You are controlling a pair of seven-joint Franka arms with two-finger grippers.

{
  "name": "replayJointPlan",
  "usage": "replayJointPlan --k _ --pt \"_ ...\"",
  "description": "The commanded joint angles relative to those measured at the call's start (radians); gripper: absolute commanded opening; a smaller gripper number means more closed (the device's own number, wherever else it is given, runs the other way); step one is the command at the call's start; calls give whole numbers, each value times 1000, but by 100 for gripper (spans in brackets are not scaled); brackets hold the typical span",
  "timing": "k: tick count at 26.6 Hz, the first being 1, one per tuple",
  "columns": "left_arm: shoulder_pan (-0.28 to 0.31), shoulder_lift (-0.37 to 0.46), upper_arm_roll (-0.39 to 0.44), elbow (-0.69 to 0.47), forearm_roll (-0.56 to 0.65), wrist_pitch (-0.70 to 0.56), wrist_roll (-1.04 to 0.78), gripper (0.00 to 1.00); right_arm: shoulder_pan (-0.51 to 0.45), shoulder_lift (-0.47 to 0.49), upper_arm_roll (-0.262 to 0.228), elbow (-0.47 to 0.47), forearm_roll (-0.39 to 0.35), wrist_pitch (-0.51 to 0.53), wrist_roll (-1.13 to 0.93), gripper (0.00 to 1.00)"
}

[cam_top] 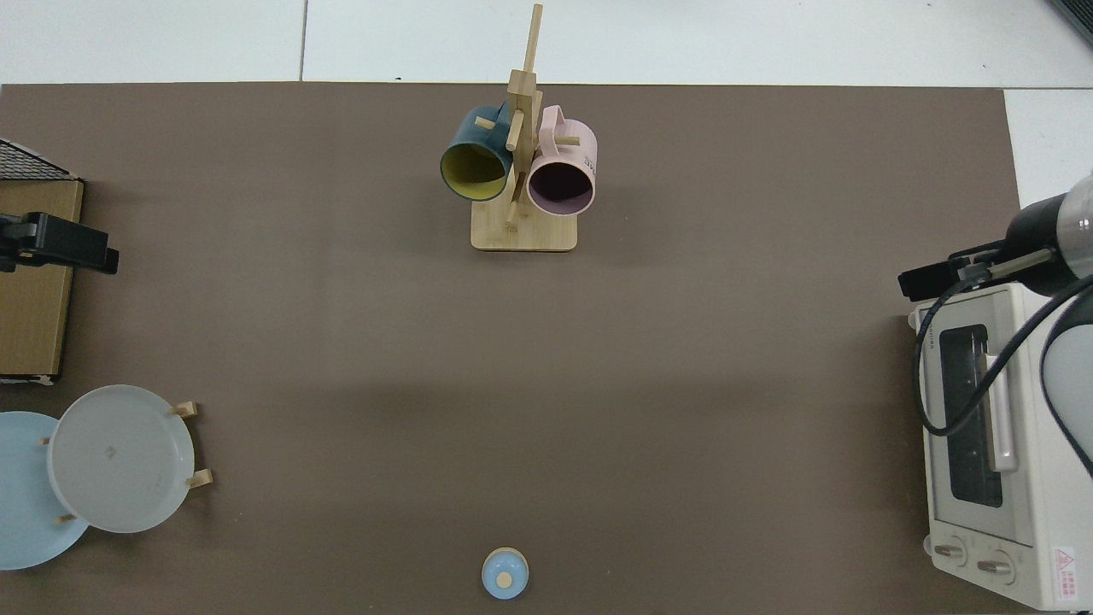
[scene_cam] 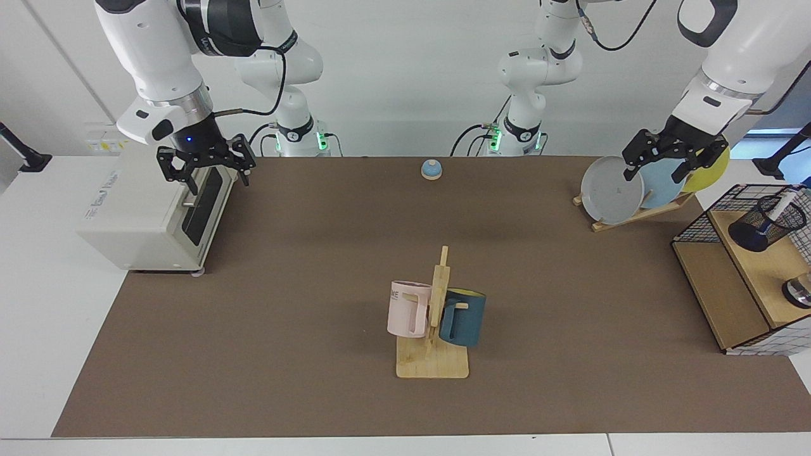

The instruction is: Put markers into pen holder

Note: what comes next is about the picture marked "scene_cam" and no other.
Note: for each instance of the small blue round bell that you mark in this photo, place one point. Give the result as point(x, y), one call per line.
point(431, 168)

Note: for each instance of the brown table cloth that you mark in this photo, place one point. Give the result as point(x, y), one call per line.
point(317, 380)

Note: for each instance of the teal cup yellow inside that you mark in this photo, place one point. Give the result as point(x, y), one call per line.
point(469, 320)

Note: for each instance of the black mesh pen holder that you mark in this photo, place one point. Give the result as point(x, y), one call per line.
point(747, 235)

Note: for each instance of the white wall socket strip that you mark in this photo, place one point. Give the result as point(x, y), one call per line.
point(104, 144)

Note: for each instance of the grey plate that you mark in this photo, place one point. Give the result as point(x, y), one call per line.
point(605, 196)

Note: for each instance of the wooden cup stand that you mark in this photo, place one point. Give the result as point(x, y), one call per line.
point(437, 364)

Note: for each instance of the pink cup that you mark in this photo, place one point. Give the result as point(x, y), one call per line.
point(402, 310)

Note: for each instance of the wooden plate rack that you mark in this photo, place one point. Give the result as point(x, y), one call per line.
point(633, 218)

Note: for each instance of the light blue plate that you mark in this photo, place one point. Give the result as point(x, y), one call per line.
point(662, 187)

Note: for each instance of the yellow plate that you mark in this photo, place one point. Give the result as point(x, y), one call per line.
point(709, 174)

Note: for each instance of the white marker blue cap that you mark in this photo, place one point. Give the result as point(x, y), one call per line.
point(785, 202)

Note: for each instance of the pale toaster oven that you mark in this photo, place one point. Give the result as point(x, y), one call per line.
point(139, 215)

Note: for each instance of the glass lid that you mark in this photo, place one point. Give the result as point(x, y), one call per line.
point(797, 292)

